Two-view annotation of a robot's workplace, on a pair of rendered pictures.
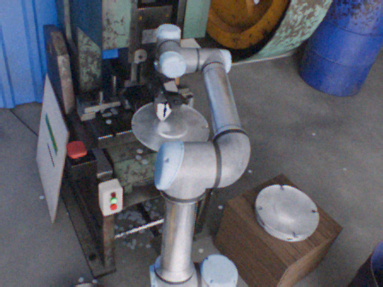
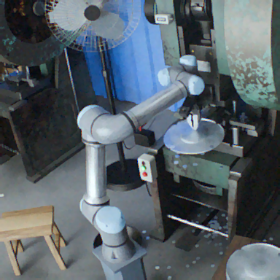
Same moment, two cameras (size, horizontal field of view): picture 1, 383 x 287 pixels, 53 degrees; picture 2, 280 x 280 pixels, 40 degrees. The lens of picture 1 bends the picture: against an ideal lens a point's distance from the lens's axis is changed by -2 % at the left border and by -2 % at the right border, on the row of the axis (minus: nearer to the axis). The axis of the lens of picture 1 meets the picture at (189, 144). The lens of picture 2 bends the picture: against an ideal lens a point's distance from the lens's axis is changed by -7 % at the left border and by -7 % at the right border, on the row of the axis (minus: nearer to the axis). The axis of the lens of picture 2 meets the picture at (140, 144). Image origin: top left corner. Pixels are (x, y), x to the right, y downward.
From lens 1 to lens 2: 155 cm
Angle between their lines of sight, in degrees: 61
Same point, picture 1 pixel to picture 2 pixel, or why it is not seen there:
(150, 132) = (177, 132)
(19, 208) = not seen: hidden behind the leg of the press
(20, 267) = (130, 205)
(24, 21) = not seen: hidden behind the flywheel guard
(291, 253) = not seen: outside the picture
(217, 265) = (111, 212)
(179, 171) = (81, 117)
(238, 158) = (103, 125)
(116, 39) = (172, 60)
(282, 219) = (244, 268)
